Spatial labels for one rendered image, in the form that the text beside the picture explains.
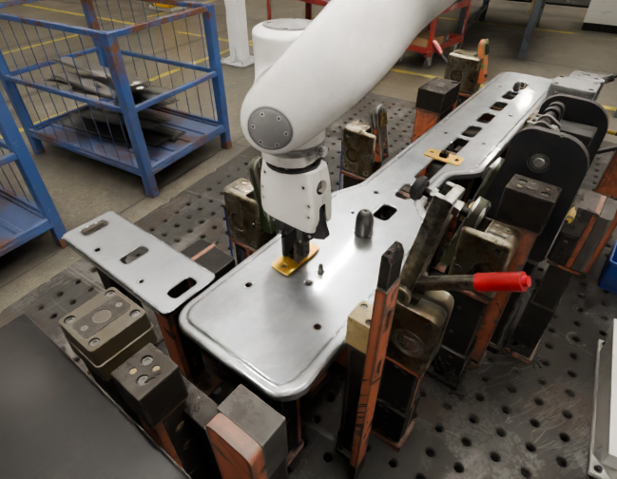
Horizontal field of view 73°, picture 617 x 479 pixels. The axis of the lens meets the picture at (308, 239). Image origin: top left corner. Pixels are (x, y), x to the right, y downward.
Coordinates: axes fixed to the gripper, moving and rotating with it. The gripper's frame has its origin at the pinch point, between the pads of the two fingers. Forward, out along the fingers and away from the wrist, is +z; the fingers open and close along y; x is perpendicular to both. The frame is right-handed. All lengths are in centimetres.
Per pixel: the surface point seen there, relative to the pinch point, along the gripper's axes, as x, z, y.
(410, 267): 1.8, -7.8, -19.5
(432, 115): -76, 7, 10
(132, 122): -74, 53, 175
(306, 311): 7.6, 3.0, -8.1
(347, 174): -37.7, 10.2, 14.4
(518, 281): 0.9, -11.6, -30.7
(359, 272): -3.7, 3.0, -9.9
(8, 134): -15, 37, 173
